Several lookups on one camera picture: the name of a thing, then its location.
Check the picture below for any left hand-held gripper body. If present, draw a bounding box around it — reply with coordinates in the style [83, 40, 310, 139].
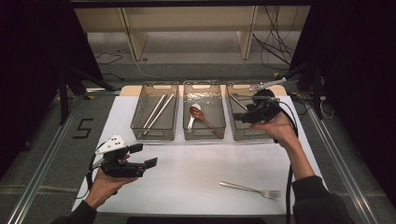
[90, 133, 148, 179]

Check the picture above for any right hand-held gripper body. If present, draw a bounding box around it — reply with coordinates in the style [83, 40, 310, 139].
[242, 77, 289, 125]

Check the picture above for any smoky clear plastic bin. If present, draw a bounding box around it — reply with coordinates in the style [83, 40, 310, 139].
[182, 79, 227, 141]
[224, 80, 279, 142]
[130, 80, 180, 142]

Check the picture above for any white chopstick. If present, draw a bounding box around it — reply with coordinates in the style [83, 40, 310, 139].
[143, 92, 176, 135]
[141, 92, 168, 130]

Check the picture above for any brown wooden spoon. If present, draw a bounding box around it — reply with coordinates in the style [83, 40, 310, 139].
[189, 106, 225, 139]

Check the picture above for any person's left hand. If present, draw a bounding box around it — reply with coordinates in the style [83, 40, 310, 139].
[88, 169, 138, 203]

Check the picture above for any person's right hand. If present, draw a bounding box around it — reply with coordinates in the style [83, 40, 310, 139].
[248, 111, 302, 150]

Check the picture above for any white table sheet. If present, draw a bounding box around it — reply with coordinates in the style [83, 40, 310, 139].
[71, 94, 339, 217]

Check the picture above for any black tripod stand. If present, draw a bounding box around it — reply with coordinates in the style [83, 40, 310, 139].
[270, 59, 325, 120]
[57, 66, 116, 125]

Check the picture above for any metal fork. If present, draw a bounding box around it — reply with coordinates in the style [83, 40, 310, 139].
[219, 181, 282, 201]

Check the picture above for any black curtain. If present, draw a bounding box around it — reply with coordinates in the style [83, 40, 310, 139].
[0, 0, 104, 178]
[289, 0, 396, 200]

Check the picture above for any light wooden desk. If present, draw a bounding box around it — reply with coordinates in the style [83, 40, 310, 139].
[74, 6, 311, 62]

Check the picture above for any left hand-held gripper cable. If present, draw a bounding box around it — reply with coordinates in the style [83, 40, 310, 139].
[76, 141, 108, 200]

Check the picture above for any hand-held gripper cable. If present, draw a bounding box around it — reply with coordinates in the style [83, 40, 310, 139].
[274, 99, 301, 224]
[76, 141, 108, 200]

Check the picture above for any bundle of black cables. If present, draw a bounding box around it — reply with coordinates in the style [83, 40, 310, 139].
[251, 6, 300, 71]

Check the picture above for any white floor cable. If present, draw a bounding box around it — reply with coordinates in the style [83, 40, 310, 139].
[120, 49, 163, 80]
[318, 98, 336, 120]

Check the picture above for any aluminium floor rail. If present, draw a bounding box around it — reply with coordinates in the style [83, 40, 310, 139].
[6, 102, 78, 224]
[306, 102, 379, 224]

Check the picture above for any right hand-held gripper cable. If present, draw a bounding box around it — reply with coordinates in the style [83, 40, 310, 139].
[274, 99, 301, 224]

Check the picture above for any black floor cable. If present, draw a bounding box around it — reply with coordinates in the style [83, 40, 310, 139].
[94, 50, 124, 65]

